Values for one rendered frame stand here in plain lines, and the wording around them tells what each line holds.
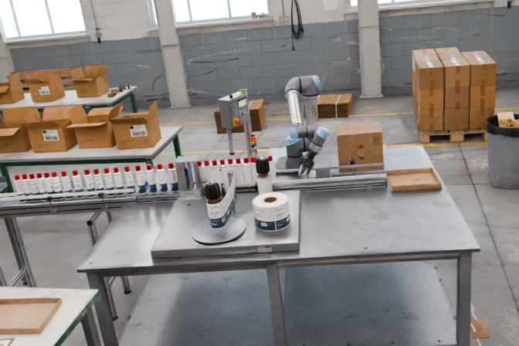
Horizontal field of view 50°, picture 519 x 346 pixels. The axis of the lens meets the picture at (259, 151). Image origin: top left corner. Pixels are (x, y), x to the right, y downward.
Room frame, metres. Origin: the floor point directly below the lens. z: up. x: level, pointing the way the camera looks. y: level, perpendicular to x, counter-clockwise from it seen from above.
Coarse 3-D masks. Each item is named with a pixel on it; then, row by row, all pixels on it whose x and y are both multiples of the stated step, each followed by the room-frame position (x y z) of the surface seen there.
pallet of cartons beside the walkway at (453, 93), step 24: (456, 48) 6.95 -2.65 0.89; (432, 72) 6.06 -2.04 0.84; (456, 72) 6.00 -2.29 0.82; (480, 72) 5.95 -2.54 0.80; (432, 96) 6.06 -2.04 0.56; (456, 96) 6.00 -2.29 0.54; (480, 96) 5.94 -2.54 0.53; (432, 120) 6.06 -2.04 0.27; (456, 120) 6.00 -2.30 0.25; (480, 120) 5.94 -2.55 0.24
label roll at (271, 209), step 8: (272, 192) 2.89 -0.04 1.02; (256, 200) 2.81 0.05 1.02; (264, 200) 2.81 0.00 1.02; (272, 200) 2.83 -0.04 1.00; (280, 200) 2.77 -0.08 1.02; (288, 200) 2.78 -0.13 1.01; (256, 208) 2.74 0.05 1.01; (264, 208) 2.70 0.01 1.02; (272, 208) 2.70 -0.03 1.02; (280, 208) 2.71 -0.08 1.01; (288, 208) 2.76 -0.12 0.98; (256, 216) 2.74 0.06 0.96; (264, 216) 2.71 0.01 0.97; (272, 216) 2.70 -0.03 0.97; (280, 216) 2.71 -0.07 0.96; (288, 216) 2.75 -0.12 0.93; (256, 224) 2.76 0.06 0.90; (264, 224) 2.71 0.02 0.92; (272, 224) 2.70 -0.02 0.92; (280, 224) 2.70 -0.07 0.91; (288, 224) 2.74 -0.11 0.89
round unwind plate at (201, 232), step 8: (200, 224) 2.86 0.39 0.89; (208, 224) 2.85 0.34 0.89; (232, 224) 2.81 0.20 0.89; (240, 224) 2.80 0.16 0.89; (192, 232) 2.77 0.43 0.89; (200, 232) 2.76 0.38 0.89; (208, 232) 2.75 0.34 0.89; (216, 232) 2.73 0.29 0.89; (224, 232) 2.72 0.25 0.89; (232, 232) 2.71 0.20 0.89; (240, 232) 2.70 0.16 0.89; (200, 240) 2.67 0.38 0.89; (208, 240) 2.66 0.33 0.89; (216, 240) 2.65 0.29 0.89; (224, 240) 2.64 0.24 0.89
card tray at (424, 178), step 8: (416, 168) 3.35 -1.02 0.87; (424, 168) 3.34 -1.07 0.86; (432, 168) 3.31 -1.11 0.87; (392, 176) 3.34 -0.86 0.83; (400, 176) 3.33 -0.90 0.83; (408, 176) 3.31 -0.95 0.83; (416, 176) 3.30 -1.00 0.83; (424, 176) 3.28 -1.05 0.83; (432, 176) 3.27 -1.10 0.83; (392, 184) 3.22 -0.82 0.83; (400, 184) 3.21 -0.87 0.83; (408, 184) 3.20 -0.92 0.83; (416, 184) 3.18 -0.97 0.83; (424, 184) 3.09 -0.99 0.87; (432, 184) 3.09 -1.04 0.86; (440, 184) 3.08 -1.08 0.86
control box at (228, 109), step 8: (232, 96) 3.46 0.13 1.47; (240, 96) 3.44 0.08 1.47; (224, 104) 3.38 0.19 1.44; (232, 104) 3.37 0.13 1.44; (224, 112) 3.39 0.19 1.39; (232, 112) 3.37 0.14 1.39; (248, 112) 3.47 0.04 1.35; (224, 120) 3.40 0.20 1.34; (232, 120) 3.36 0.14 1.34; (240, 120) 3.41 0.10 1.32; (248, 120) 3.46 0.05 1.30; (232, 128) 3.36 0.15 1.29
